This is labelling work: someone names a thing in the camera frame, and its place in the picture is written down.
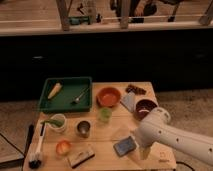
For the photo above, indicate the blue sponge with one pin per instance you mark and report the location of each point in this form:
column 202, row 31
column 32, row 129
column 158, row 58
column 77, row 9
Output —
column 124, row 146

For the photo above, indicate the green plastic cup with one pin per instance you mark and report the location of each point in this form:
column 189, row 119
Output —
column 105, row 114

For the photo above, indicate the yellow corn cob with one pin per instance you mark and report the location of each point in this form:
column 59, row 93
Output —
column 54, row 90

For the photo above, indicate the metal spoon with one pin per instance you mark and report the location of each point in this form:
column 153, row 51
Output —
column 78, row 98

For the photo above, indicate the wooden block eraser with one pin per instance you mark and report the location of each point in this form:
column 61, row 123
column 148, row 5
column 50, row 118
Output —
column 77, row 159

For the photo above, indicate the metal cup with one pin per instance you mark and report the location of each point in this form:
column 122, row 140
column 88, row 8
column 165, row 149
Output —
column 83, row 129

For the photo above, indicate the dark grapes bunch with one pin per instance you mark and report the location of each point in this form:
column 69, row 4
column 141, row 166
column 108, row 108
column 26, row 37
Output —
column 135, row 89

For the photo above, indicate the grey cloth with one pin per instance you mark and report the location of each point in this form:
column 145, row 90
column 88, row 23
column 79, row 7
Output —
column 128, row 101

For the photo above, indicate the white mug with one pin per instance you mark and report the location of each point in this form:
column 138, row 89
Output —
column 62, row 118

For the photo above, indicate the green plastic tray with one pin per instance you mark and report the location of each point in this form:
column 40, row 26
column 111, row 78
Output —
column 62, row 101

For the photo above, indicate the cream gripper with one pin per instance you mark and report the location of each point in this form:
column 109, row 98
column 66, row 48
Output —
column 144, row 152

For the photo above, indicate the orange bowl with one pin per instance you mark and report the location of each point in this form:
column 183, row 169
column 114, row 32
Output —
column 108, row 97

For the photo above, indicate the green vegetable toy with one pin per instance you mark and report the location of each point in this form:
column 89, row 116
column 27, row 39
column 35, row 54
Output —
column 53, row 122

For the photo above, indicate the orange fruit toy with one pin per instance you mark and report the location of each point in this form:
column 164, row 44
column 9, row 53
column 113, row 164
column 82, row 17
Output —
column 63, row 147

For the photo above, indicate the wooden table frame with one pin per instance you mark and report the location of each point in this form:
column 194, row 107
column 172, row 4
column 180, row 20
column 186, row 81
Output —
column 45, row 17

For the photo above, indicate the dark red bowl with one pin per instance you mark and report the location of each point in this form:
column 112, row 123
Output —
column 143, row 107

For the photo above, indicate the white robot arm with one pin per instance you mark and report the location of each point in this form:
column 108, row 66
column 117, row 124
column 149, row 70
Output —
column 154, row 128

